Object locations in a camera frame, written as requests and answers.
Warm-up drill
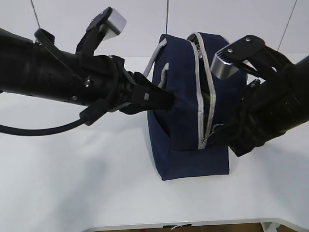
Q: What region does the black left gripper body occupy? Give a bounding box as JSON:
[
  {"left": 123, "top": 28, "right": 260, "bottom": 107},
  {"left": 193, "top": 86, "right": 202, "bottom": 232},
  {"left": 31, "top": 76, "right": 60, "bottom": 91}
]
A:
[{"left": 74, "top": 54, "right": 150, "bottom": 115}]

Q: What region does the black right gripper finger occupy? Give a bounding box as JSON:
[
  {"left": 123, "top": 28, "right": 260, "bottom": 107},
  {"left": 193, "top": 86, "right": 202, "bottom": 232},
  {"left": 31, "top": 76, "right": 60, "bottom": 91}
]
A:
[{"left": 209, "top": 123, "right": 239, "bottom": 146}]

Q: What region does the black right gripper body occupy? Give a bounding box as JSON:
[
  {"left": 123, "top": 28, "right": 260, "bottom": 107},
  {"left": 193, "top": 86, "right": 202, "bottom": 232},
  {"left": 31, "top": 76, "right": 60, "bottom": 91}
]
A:
[{"left": 230, "top": 80, "right": 302, "bottom": 157}]

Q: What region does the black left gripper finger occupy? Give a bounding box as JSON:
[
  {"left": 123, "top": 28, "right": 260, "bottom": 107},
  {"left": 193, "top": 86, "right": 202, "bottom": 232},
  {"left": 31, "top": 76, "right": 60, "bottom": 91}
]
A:
[{"left": 131, "top": 72, "right": 175, "bottom": 111}]

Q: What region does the navy blue lunch bag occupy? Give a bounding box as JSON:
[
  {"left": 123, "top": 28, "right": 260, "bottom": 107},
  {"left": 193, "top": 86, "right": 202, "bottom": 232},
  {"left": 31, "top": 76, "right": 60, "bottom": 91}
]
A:
[{"left": 147, "top": 32, "right": 247, "bottom": 181}]

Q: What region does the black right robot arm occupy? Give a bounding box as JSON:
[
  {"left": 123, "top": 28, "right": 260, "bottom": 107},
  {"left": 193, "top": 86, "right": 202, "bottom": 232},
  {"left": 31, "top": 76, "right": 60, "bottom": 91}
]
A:
[{"left": 210, "top": 57, "right": 309, "bottom": 157}]

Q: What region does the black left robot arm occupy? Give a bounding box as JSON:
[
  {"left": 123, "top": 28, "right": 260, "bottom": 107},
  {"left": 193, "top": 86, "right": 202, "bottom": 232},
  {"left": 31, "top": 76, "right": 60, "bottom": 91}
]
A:
[{"left": 0, "top": 29, "right": 175, "bottom": 115}]

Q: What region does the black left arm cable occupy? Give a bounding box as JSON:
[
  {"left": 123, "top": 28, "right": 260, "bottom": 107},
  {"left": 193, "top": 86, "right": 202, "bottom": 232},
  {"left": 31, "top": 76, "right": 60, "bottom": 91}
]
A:
[{"left": 0, "top": 99, "right": 107, "bottom": 137}]

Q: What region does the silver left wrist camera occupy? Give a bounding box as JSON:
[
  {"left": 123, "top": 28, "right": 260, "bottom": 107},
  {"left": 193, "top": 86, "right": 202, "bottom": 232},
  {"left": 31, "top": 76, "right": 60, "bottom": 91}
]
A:
[{"left": 75, "top": 7, "right": 127, "bottom": 56}]

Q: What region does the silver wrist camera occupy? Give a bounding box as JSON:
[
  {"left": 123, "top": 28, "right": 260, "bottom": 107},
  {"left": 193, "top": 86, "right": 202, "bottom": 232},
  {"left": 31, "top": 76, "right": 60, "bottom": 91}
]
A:
[
  {"left": 210, "top": 35, "right": 294, "bottom": 80},
  {"left": 75, "top": 7, "right": 127, "bottom": 56}
]

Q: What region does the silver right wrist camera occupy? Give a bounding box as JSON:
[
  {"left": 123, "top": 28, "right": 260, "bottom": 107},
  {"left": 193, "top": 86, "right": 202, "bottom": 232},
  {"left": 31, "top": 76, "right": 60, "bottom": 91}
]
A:
[{"left": 210, "top": 35, "right": 294, "bottom": 80}]

